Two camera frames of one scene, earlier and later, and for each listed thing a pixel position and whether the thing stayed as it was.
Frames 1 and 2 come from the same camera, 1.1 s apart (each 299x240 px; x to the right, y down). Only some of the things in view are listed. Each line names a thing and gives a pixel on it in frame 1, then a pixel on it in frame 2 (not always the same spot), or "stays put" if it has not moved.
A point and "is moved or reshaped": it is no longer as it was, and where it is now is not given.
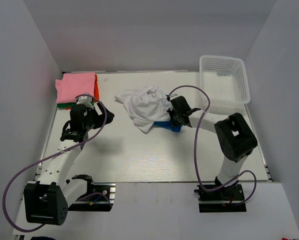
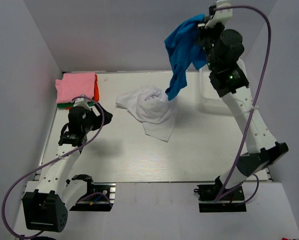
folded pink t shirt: [72, 85] stays put
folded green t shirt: [66, 105] stays put
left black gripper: [101, 118] stays put
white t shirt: [146, 105] is moved or reshaped
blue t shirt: [168, 124] → [183, 50]
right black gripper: [171, 111] → [202, 31]
